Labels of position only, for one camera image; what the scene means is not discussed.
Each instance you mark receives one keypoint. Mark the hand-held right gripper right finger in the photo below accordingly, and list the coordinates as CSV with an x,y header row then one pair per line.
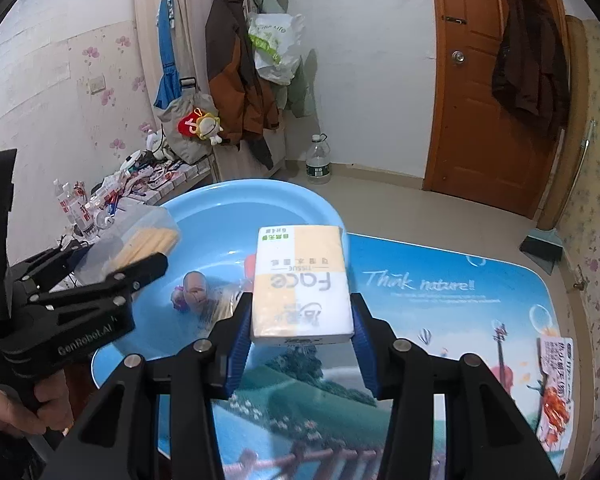
x,y
367,360

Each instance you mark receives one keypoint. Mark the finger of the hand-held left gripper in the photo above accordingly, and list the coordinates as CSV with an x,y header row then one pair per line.
x,y
130,272
45,265

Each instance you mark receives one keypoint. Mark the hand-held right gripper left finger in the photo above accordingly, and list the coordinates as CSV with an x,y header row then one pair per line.
x,y
237,355

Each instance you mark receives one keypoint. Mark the clear bag of wooden sticks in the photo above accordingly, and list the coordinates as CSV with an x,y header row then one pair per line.
x,y
140,240

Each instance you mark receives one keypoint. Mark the pink earbuds case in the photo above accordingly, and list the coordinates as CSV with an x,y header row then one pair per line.
x,y
195,287

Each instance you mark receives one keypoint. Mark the blue plastic basin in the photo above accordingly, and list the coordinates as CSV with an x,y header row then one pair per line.
x,y
205,230

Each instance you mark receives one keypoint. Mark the yellow white tissue pack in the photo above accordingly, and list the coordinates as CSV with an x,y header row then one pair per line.
x,y
300,280

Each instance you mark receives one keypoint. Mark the blue grey shoulder bag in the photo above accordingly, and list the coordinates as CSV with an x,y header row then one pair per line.
x,y
172,95

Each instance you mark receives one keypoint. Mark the person's left hand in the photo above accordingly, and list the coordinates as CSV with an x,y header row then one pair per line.
x,y
10,412

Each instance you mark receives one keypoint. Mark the clear bottle red label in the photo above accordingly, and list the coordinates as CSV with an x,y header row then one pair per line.
x,y
60,200
82,215

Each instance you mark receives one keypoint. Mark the blue printed mat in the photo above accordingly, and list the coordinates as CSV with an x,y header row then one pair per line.
x,y
430,310

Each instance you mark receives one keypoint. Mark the clutter of small packets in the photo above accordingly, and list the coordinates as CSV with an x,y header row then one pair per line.
x,y
135,180

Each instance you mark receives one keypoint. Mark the white lotion bottle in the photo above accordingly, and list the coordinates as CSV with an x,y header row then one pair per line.
x,y
152,139

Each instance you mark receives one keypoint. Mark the red plush toy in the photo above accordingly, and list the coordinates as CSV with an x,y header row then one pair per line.
x,y
189,125

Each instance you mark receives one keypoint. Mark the cream plush doll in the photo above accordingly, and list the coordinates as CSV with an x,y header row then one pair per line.
x,y
211,127

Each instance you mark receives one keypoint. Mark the red white snack packet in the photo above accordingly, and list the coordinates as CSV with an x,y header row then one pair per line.
x,y
555,385

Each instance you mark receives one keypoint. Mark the large clear water bottle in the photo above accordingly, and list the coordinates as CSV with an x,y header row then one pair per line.
x,y
318,162

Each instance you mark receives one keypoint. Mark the brown orange jacket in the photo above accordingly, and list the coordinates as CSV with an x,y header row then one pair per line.
x,y
235,70

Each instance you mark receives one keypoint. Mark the light wooden wardrobe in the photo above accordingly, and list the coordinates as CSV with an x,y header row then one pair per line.
x,y
150,10

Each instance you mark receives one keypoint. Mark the white plastic bag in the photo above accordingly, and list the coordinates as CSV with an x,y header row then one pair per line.
x,y
275,45

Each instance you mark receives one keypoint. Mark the brown wooden door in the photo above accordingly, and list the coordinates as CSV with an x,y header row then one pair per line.
x,y
480,110

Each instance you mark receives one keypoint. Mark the dark brown jacket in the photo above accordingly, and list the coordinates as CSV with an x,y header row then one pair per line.
x,y
530,70

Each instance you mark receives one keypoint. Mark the white wall socket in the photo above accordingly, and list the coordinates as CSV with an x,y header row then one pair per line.
x,y
97,83

